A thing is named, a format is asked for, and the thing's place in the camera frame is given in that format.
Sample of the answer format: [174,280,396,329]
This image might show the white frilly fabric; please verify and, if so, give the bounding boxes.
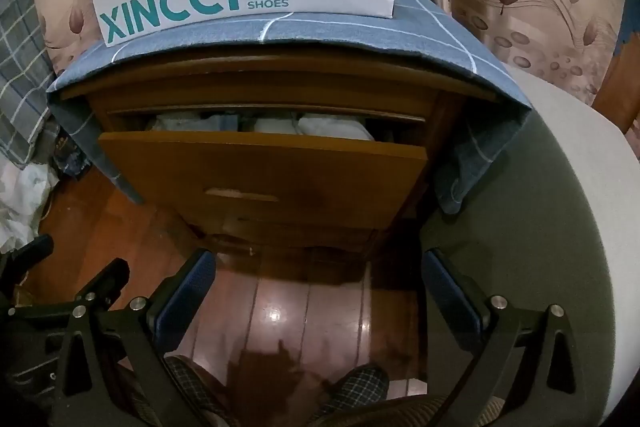
[0,157,61,253]

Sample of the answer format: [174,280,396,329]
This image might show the large white garment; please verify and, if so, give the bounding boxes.
[297,114,374,141]

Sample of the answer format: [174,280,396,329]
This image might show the white underwear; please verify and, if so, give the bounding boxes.
[151,112,251,135]

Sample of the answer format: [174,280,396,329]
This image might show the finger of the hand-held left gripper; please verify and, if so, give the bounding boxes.
[75,258,130,314]
[0,234,55,275]

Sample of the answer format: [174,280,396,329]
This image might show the wooden nightstand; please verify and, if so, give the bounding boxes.
[59,44,498,260]

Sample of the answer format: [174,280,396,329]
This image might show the beige leaf print curtain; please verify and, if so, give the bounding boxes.
[27,0,628,108]

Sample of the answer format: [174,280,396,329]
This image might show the brown wooden furniture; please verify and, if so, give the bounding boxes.
[592,39,640,140]

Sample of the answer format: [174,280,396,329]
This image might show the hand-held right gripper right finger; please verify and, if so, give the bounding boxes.
[422,248,588,427]

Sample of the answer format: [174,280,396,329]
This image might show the blue printed packet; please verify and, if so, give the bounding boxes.
[52,127,93,180]

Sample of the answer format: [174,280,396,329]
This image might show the plaid slipper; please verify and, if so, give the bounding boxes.
[307,363,391,415]
[164,354,241,427]

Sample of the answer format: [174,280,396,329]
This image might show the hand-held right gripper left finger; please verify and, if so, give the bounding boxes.
[50,249,217,427]

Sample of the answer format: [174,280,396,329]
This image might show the grey plaid cloth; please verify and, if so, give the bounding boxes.
[0,0,56,168]

